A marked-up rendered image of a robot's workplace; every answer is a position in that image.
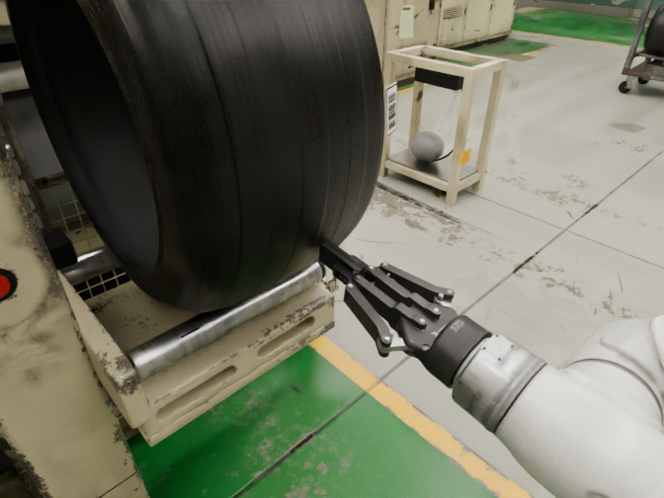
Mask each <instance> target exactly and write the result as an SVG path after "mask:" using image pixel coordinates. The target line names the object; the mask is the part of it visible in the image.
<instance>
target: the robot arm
mask: <svg viewBox="0 0 664 498"><path fill-rule="evenodd" d="M319 261H320V262H321V263H323V264H324V265H325V266H327V267H328V268H329V269H330V270H332V274H333V276H334V277H335V278H337V279H338V280H339V281H340V282H342V283H343V284H344V285H345V292H344V299H343V300H344V302H345V303H346V304H347V306H348V307H349V308H350V310H351V311H352V312H353V314H354V315H355V316H356V317H357V319H358V320H359V321H360V323H361V324H362V325H363V326H364V328H365V329H366V330H367V332H368V333H369V334H370V335H371V337H372V338H373V340H374V341H375V344H376V348H377V351H378V354H379V355H380V356H381V357H383V358H386V357H388V356H389V352H396V351H403V352H404V353H405V354H406V355H408V356H411V357H414V358H416V359H418V360H419V361H420V362H421V363H422V364H423V366H424V368H425V369H426V370H427V371H428V372H429V373H430V374H431V375H433V376H434V377H435V378H436V379H438V380H439V381H440V382H441V383H443V384H444V385H445V386H446V387H447V388H449V389H453V391H452V399H453V401H454V402H455V403H456V404H457V405H459V406H460V407H461V408H462V409H463V410H465V411H466V412H467V413H468V414H469V415H471V416H472V417H473V418H474V419H475V420H477V421H478V422H479V423H480V424H481V425H483V426H484V428H485V429H486V430H487V431H488V432H491V433H492V434H494V436H496V437H497V438H498V439H499V440H500V441H501V442H502V443H503V444H504V446H505V447H506V448H507V449H508V450H509V451H510V453H511V454H512V456H513V457H514V459H515V460H516V461H517V463H518V464H519V465H520V466H521V467H522V468H523V469H524V470H525V471H526V472H527V473H528V474H529V475H530V476H531V477H532V478H534V479H535V480H536V481H537V482H538V483H539V484H540V485H542V486H543V487H544V488H545V489H546V490H547V491H548V492H550V493H551V494H552V495H553V496H555V497H556V498H664V315H660V316H656V317H650V318H642V319H624V320H619V321H615V322H612V323H610V324H608V325H605V326H604V327H602V328H600V329H599V330H597V331H596V332H595V333H593V334H592V335H591V336H589V337H588V338H587V339H586V340H585V341H584V342H583V343H582V344H581V345H580V346H579V347H578V348H577V349H576V350H575V351H574V353H573V354H572V355H571V356H570V358H569V359H568V360H567V362H566V363H565V365H564V367H563V370H561V371H560V370H558V369H556V368H554V367H553V366H551V365H549V364H547V363H546V362H545V361H544V360H543V359H542V358H540V357H539V356H536V355H534V354H533V353H532V352H530V351H529V350H527V349H526V348H524V347H523V346H521V345H520V344H518V343H517V342H516V341H514V340H513V339H511V338H510V337H508V336H507V335H505V334H504V333H497V334H495V335H493V336H492V333H491V332H489V331H488V330H487V329H485V328H484V327H482V326H481V325H479V324H478V323H477V322H475V321H474V320H472V319H471V318H469V317H468V316H466V315H457V312H456V311H455V310H454V309H453V308H452V301H453V298H454V296H455V292H454V291H453V290H451V289H446V288H442V287H437V286H435V285H433V284H430V283H428V282H426V281H424V280H422V279H420V278H418V277H416V276H414V275H411V274H409V273H407V272H405V271H403V270H401V269H398V268H397V267H394V266H392V265H390V264H388V263H386V262H382V263H380V266H377V267H375V266H372V265H368V264H367V263H365V262H364V261H362V260H361V259H360V258H358V257H357V256H355V255H350V254H348V253H347V252H346V251H344V250H343V249H342V248H340V247H339V246H338V245H336V244H335V243H333V242H332V241H331V240H327V241H325V242H323V243H321V244H320V251H319ZM388 273H390V275H389V276H388ZM380 316H381V317H382V318H384V319H385V320H386V321H387V322H388V324H389V326H390V327H391V328H392V329H393V330H394V331H396V332H397V334H398V337H396V335H395V334H394V331H393V330H389V329H388V327H387V325H386V323H385V322H384V321H383V319H382V318H381V317H380Z"/></svg>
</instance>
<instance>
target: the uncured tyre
mask: <svg viewBox="0 0 664 498"><path fill-rule="evenodd" d="M4 1H5V5H6V10H7V14H8V18H9V22H10V26H11V30H12V33H13V37H14V41H15V44H16V47H17V51H18V54H19V56H20V60H21V63H22V66H23V69H24V72H25V75H26V78H27V81H28V84H29V87H30V90H31V92H32V95H33V98H34V101H35V103H36V106H37V109H38V111H39V114H40V117H41V121H42V123H43V126H44V128H45V131H46V133H47V136H48V138H49V140H50V143H51V145H52V147H53V149H54V152H55V154H56V156H57V158H58V160H59V163H60V165H61V167H62V169H63V171H64V173H65V175H66V177H67V179H68V181H69V183H70V185H71V187H72V189H73V191H74V193H75V195H76V197H77V199H78V201H79V203H80V205H81V206H82V207H83V209H84V211H85V213H86V215H87V216H88V218H89V220H90V221H91V223H92V225H93V227H94V228H95V230H96V231H97V233H98V235H99V236H100V238H101V239H102V241H103V243H104V244H105V246H106V247H107V249H108V250H109V251H110V253H111V254H112V256H113V257H114V258H115V260H116V261H117V263H118V264H119V265H120V266H121V268H122V269H123V270H124V272H125V273H126V274H127V275H128V276H129V277H130V279H131V280H132V281H133V282H134V283H135V284H136V285H137V286H138V287H139V288H140V289H142V290H143V291H144V292H145V293H147V294H148V295H149V296H151V297H152V298H154V299H156V300H158V301H161V302H164V303H167V304H171V305H174V306H178V307H181V308H185V309H188V310H192V311H194V312H209V311H214V310H219V309H223V308H227V307H231V306H233V305H235V304H237V303H239V302H241V301H243V300H245V299H247V298H249V297H250V296H252V295H254V294H256V293H258V292H260V291H263V290H264V289H266V288H268V287H270V286H272V285H274V284H276V283H278V282H279V281H281V280H283V279H285V278H287V277H289V276H291V275H293V274H295V273H296V272H298V271H300V270H302V269H304V268H306V267H308V266H310V265H311V264H313V263H315V262H317V261H319V251H320V244H321V243H323V242H325V241H327V240H331V241H332V242H333V243H335V244H336V245H338V246H339V245H340V244H341V243H342V242H343V241H344V240H345V239H346V238H347V237H348V236H349V235H350V234H351V233H352V232H353V230H354V229H355V228H356V227H357V225H358V224H359V222H360V221H361V219H362V218H363V216H364V214H365V212H366V210H367V208H368V206H369V204H370V202H371V199H372V197H373V194H374V189H375V185H376V182H377V178H378V174H379V169H380V164H381V157H382V150H383V139H384V98H383V85H382V75H381V67H380V61H379V55H378V50H377V45H376V41H375V37H374V30H373V26H372V23H371V19H370V16H369V12H368V9H367V6H366V3H365V0H4Z"/></svg>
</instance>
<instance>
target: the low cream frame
mask: <svg viewBox="0 0 664 498"><path fill-rule="evenodd" d="M415 55H417V56H415ZM427 55H432V56H437V57H441V58H447V59H452V60H457V61H462V62H467V63H472V64H477V65H476V66H471V65H466V64H461V63H456V62H451V61H446V60H441V59H437V58H436V59H429V58H427ZM396 62H397V63H401V64H406V65H411V66H415V67H416V68H415V79H414V89H413V100H412V110H411V121H410V130H409V141H408V148H405V149H403V150H400V151H398V152H396V153H393V154H391V155H389V153H390V140H391V135H390V136H389V137H388V138H385V134H384V139H383V150H382V157H381V164H380V169H379V174H378V175H379V176H381V177H386V176H388V169H391V170H393V171H396V172H398V173H401V174H403V175H406V176H408V177H411V178H413V179H416V180H418V181H421V182H423V183H426V184H428V185H431V186H433V187H435V188H438V189H440V190H443V191H445V192H447V196H446V204H447V205H450V206H452V205H454V204H455V203H456V201H457V192H459V191H460V190H462V189H464V188H466V187H468V186H470V185H471V184H473V185H472V189H475V190H477V191H479V190H480V189H482V187H483V182H484V177H485V172H486V167H487V161H488V156H489V151H490V146H491V141H492V136H493V131H494V127H495V122H496V117H497V112H498V107H499V102H500V97H501V92H502V87H503V82H504V77H505V72H506V67H507V62H508V59H503V58H496V57H491V56H485V55H480V54H474V53H469V52H463V51H457V50H452V49H446V48H441V47H435V46H430V45H426V44H419V45H415V46H411V47H406V48H403V49H398V50H394V51H388V52H387V53H386V57H385V72H384V88H386V87H387V86H389V85H391V84H392V83H394V82H395V72H396ZM492 72H494V73H493V79H492V84H491V89H490V95H489V100H488V106H487V111H486V116H485V122H484V127H483V132H482V137H481V142H480V148H479V153H478V158H477V164H476V168H474V167H471V166H468V165H465V163H467V162H469V158H470V152H471V148H468V149H467V150H464V149H465V143H466V138H467V132H468V126H469V120H470V114H471V108H472V102H473V96H474V90H475V84H476V78H477V77H479V76H483V75H486V74H489V73H492ZM424 83H425V84H430V85H434V86H438V87H442V88H446V89H450V90H454V91H457V90H461V99H460V106H459V112H458V119H457V126H456V138H455V144H454V149H453V150H452V151H451V152H450V153H448V154H447V155H446V156H444V157H443V156H441V155H442V154H443V152H444V148H445V145H444V142H443V140H442V138H441V137H440V136H439V135H438V134H437V133H436V132H434V131H431V130H421V131H419V126H420V117H421V108H422V99H423V89H424ZM451 153H452V154H453V157H452V159H449V158H446V157H448V156H449V155H450V154H451Z"/></svg>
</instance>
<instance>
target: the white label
mask: <svg viewBox="0 0 664 498"><path fill-rule="evenodd" d="M396 130H397V82H394V83H392V84H391V85H389V86H387V87H386V88H384V133H385V138H388V137H389V136H390V135H391V134H392V133H394V132H395V131H396Z"/></svg>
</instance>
